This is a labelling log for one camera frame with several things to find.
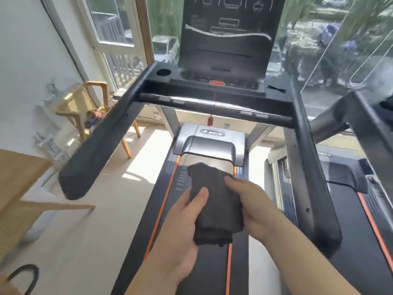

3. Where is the wooden armchair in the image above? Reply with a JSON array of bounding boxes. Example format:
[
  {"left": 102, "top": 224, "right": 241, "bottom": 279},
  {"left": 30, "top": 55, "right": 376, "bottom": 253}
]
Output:
[{"left": 55, "top": 81, "right": 142, "bottom": 159}]

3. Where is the black treadmill with orange stripes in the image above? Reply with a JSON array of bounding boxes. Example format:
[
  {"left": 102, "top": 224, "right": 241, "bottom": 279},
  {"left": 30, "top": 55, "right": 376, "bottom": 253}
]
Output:
[
  {"left": 58, "top": 0, "right": 343, "bottom": 295},
  {"left": 267, "top": 89, "right": 393, "bottom": 295}
]

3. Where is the white parked car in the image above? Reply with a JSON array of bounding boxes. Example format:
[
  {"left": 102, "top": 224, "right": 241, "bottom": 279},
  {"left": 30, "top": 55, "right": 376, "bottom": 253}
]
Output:
[
  {"left": 152, "top": 35, "right": 180, "bottom": 64},
  {"left": 266, "top": 46, "right": 283, "bottom": 78}
]

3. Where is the wooden woven chair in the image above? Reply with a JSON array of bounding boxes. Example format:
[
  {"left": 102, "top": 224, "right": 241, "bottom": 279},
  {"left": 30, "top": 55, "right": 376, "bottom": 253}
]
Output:
[{"left": 0, "top": 149, "right": 96, "bottom": 261}]

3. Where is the dark grey cloth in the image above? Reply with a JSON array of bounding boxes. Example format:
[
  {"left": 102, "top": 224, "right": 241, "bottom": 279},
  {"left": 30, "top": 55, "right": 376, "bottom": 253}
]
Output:
[{"left": 187, "top": 163, "right": 245, "bottom": 247}]

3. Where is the person's right forearm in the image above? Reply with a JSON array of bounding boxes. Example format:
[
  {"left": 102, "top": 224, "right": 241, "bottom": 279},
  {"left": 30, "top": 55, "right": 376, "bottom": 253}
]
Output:
[{"left": 261, "top": 224, "right": 361, "bottom": 295}]

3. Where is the black cable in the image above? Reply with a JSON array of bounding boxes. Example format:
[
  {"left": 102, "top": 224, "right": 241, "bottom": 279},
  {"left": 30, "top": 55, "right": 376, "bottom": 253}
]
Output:
[{"left": 6, "top": 264, "right": 40, "bottom": 295}]

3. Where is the person's left hand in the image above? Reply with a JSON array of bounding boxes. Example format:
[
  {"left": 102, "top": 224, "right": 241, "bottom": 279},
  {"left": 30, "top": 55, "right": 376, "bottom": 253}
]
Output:
[{"left": 149, "top": 186, "right": 209, "bottom": 285}]

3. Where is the person's left forearm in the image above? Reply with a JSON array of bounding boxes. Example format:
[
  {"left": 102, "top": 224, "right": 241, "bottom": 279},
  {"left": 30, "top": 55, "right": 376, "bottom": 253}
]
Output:
[{"left": 124, "top": 256, "right": 182, "bottom": 295}]

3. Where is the white window door frame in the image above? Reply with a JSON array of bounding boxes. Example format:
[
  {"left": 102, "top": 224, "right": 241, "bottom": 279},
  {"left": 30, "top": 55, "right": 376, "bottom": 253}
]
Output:
[{"left": 75, "top": 0, "right": 154, "bottom": 92}]

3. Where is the person's right hand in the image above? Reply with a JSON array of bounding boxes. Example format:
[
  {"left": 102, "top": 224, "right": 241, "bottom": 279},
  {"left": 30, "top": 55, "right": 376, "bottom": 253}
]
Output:
[{"left": 224, "top": 176, "right": 300, "bottom": 244}]

